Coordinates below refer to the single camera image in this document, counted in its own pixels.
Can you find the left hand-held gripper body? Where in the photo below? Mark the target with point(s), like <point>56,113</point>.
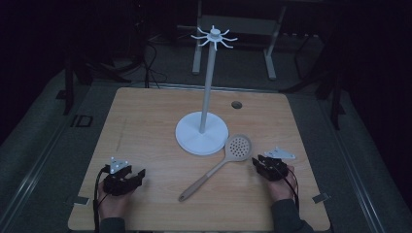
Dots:
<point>117,184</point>

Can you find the grey tape strip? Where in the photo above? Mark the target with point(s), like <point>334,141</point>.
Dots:
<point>321,198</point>
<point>81,201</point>

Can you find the white metal table frame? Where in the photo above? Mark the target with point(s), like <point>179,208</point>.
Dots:
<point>271,58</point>

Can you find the person's left hand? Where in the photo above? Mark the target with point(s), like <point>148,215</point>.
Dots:
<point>113,205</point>

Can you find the beige slotted spoon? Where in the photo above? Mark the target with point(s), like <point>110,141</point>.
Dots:
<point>239,149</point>

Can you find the black metal stand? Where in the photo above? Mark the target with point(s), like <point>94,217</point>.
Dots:
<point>335,103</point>
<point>68,87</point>

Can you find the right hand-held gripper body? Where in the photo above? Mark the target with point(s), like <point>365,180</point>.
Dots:
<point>273,170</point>

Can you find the white hook stand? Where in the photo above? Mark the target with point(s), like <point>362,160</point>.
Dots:
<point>200,136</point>

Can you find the person's right hand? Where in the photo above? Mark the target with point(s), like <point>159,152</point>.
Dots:
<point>282,189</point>

